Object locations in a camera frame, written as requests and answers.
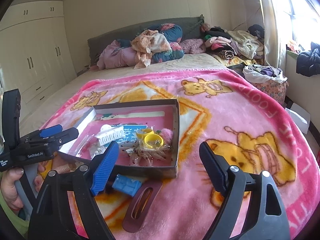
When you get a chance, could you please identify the cream built-in wardrobe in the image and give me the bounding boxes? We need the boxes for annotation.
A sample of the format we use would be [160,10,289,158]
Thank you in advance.
[1,1,76,120]

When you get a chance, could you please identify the cream curtain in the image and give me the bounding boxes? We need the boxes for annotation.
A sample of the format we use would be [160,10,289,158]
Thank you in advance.
[259,0,292,70]

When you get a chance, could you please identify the mauve oval hair clip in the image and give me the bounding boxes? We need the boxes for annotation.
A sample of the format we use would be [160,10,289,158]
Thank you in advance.
[122,180,163,233]

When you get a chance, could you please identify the yellow rings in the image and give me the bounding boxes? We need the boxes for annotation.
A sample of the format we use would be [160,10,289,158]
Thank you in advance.
[134,127,166,151]

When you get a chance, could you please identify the pile of clothes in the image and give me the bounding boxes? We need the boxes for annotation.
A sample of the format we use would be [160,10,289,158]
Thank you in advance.
[180,23,265,66]

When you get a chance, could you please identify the black headband with pink pompom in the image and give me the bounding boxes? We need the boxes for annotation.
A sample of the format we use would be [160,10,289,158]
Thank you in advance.
[156,128,174,145]

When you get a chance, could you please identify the peach spiral hair clip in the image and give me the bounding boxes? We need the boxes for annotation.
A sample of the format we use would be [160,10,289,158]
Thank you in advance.
[54,164,74,174]

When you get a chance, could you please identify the orange cream floral garment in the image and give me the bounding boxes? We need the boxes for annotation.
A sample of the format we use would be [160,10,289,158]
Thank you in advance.
[131,29,171,69]

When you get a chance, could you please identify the pink cartoon bear blanket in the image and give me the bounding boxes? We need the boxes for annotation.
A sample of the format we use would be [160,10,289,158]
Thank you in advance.
[44,69,319,239]

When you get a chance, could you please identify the pink quilt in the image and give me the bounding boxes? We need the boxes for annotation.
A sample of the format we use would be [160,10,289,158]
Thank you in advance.
[97,39,137,70]

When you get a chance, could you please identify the small blue box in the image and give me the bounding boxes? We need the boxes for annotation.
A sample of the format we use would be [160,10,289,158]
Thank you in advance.
[112,174,142,197]

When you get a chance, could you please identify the sheer floral bow hair clip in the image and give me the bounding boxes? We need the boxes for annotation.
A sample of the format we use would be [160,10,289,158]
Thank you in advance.
[119,141,171,167]

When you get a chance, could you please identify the person's left hand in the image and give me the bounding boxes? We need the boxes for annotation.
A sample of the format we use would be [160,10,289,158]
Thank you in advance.
[0,163,47,212]

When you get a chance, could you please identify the beige bed sheet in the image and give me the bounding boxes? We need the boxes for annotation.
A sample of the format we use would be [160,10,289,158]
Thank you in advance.
[19,52,228,136]

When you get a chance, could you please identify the pearl earrings card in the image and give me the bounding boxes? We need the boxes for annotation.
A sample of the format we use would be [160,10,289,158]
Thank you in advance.
[88,143,106,159]

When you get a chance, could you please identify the dark grey headboard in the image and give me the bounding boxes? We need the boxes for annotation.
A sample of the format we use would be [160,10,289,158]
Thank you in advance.
[87,15,205,65]

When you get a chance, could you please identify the floral laundry basket with clothes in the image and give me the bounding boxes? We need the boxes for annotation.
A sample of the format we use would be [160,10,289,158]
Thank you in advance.
[242,64,289,105]

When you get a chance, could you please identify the grey cardboard box tray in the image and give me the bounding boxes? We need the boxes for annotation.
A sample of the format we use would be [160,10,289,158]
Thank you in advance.
[59,99,180,179]

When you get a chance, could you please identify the white paper box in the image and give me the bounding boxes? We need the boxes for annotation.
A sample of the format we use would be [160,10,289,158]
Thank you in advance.
[285,103,311,134]

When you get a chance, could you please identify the dark blue floral quilt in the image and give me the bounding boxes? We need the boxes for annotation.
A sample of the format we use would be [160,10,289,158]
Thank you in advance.
[128,23,184,64]

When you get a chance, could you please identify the white pink-dotted claw clip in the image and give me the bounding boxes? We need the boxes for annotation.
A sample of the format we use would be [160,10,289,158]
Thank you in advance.
[95,124,125,146]

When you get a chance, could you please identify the dark clothes on windowsill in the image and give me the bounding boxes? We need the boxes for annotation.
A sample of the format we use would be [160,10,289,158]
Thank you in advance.
[296,42,320,77]

